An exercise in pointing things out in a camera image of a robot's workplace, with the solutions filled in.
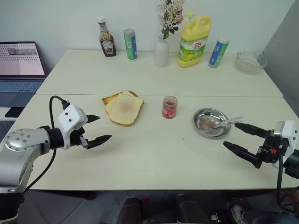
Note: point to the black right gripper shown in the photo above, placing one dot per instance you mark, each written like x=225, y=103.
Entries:
x=269, y=148

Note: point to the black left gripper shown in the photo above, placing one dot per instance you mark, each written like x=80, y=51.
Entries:
x=78, y=136

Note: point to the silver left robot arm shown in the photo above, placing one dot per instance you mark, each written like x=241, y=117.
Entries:
x=18, y=149

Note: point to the toasted bread slice underneath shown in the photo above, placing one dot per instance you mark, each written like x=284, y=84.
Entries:
x=109, y=100

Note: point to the toast bread slices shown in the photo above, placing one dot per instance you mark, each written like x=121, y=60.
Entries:
x=125, y=109

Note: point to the red jam jar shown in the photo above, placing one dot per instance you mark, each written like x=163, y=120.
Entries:
x=169, y=107

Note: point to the metal spoon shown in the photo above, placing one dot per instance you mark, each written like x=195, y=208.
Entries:
x=222, y=123

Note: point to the round steel plate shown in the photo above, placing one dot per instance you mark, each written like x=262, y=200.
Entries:
x=205, y=122

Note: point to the clear glass bowl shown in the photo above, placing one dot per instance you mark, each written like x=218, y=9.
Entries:
x=250, y=63

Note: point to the black pad beside laptop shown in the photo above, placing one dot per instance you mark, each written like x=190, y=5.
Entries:
x=14, y=112

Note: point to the dark rounded shape under table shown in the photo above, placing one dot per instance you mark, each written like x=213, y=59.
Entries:
x=133, y=210
x=189, y=208

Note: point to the ketchup bottle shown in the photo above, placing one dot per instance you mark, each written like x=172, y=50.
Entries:
x=107, y=39

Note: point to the blue green cylindrical canister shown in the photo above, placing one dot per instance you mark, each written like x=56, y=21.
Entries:
x=130, y=45
x=218, y=52

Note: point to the open laptop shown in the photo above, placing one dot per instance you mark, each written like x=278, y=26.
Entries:
x=18, y=70

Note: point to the white ceramic vase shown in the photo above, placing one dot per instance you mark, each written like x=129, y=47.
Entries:
x=161, y=52

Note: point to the yellow dish soap bottle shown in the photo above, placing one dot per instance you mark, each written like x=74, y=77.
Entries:
x=192, y=43

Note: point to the dried flower bouquet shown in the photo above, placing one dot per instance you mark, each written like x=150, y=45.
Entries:
x=169, y=16

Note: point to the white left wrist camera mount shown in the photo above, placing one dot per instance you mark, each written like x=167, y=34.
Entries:
x=70, y=119

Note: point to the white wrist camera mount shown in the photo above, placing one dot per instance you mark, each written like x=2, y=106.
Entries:
x=70, y=119
x=286, y=136

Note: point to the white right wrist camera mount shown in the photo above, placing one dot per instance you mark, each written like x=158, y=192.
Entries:
x=286, y=136

